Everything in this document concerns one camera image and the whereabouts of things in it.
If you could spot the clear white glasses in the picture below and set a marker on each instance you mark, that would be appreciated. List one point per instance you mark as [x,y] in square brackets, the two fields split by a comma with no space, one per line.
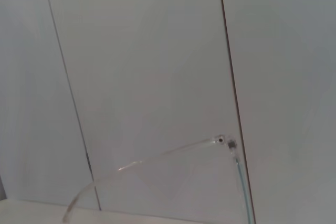
[220,139]

